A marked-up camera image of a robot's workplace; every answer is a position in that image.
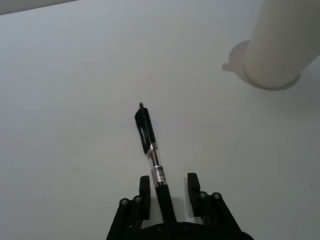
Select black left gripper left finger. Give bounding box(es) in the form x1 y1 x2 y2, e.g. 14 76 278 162
105 175 151 240

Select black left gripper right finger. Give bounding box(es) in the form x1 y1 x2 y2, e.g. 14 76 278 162
187 172 243 234

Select black retractable pen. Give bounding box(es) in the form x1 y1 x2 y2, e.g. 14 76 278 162
134 102 179 225

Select cream vacuum bottle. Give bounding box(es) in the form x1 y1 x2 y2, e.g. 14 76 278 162
243 0 320 90

